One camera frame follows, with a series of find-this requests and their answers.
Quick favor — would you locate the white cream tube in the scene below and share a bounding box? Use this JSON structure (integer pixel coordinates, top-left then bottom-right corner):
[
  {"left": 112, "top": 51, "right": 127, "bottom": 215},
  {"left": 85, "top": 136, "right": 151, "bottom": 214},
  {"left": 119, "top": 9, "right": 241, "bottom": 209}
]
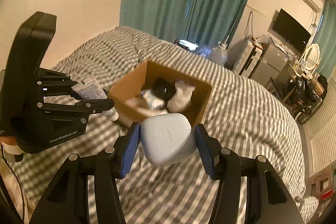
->
[{"left": 72, "top": 75, "right": 119, "bottom": 121}]

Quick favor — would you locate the light blue earbuds case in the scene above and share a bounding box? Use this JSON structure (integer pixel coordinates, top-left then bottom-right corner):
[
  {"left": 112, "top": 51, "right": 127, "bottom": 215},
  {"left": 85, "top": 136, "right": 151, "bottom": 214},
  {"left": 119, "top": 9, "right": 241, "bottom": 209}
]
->
[{"left": 140, "top": 113, "right": 197, "bottom": 166}]

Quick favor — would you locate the white blue packet in box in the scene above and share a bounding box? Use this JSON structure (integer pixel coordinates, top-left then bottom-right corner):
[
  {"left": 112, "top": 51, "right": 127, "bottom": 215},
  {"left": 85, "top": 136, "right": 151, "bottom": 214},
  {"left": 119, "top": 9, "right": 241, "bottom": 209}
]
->
[{"left": 125, "top": 89, "right": 169, "bottom": 117}]

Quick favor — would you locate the brown cardboard box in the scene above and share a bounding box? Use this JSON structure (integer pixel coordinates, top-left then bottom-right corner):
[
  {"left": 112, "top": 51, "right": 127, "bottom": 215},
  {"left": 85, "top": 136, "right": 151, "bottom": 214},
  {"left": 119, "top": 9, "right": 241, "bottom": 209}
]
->
[{"left": 108, "top": 60, "right": 212, "bottom": 127}]

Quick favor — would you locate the black round object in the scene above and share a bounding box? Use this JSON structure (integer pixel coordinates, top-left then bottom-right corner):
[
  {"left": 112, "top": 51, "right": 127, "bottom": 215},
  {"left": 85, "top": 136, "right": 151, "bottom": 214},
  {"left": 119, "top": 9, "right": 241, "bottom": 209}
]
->
[{"left": 151, "top": 77, "right": 176, "bottom": 102}]

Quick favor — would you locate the white louvered wardrobe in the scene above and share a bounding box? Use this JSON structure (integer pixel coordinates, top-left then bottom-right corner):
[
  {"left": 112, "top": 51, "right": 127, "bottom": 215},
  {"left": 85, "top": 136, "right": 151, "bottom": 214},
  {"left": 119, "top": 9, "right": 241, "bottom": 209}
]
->
[{"left": 303, "top": 83, "right": 335, "bottom": 177}]

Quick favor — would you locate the grey checkered duvet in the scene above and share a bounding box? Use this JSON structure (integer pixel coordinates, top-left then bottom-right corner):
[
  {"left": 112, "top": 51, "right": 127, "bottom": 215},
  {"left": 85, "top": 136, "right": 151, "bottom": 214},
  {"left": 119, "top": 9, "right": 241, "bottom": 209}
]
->
[{"left": 12, "top": 27, "right": 318, "bottom": 223}]

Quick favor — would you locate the white sock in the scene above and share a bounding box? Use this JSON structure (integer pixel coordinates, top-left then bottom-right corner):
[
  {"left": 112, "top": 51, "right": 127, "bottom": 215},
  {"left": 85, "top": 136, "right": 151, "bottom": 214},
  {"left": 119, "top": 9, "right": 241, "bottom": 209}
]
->
[{"left": 167, "top": 80, "right": 195, "bottom": 113}]

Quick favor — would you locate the black bag on desk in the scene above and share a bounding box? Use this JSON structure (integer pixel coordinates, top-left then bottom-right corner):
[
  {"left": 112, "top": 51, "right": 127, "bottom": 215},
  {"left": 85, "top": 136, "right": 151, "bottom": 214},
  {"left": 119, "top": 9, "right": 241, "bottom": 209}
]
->
[{"left": 286, "top": 75, "right": 328, "bottom": 124}]

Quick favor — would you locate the clear water jug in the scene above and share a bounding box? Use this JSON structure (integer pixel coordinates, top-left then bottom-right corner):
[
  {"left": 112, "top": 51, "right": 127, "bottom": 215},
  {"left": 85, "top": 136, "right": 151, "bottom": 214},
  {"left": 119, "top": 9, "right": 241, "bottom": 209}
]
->
[{"left": 209, "top": 42, "right": 228, "bottom": 66}]

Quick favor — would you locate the grey mini fridge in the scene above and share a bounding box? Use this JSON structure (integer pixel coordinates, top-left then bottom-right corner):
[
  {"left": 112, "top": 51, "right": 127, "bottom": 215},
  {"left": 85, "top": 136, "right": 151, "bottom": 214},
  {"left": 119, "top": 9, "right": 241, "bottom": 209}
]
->
[{"left": 249, "top": 43, "right": 288, "bottom": 87}]

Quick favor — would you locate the white oval mirror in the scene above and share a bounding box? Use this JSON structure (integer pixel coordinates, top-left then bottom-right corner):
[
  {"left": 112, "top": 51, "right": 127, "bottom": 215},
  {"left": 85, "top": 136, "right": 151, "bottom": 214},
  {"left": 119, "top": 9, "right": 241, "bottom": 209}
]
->
[{"left": 300, "top": 43, "right": 321, "bottom": 72}]

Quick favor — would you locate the white drawer cabinet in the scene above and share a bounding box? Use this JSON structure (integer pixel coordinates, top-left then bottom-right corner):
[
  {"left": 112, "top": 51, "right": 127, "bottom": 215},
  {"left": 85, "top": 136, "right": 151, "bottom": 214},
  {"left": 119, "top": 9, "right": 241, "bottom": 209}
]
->
[{"left": 233, "top": 38, "right": 263, "bottom": 77}]

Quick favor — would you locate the teal right curtain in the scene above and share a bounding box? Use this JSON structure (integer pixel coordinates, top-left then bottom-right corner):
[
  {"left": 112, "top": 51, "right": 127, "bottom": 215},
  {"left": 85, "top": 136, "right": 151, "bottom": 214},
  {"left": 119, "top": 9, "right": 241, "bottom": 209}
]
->
[{"left": 313, "top": 1, "right": 336, "bottom": 79}]

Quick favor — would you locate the black wall television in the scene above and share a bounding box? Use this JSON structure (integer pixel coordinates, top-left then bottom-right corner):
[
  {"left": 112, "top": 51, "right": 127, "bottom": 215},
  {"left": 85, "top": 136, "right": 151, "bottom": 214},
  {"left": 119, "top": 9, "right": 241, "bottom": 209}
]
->
[{"left": 272, "top": 9, "right": 311, "bottom": 53}]

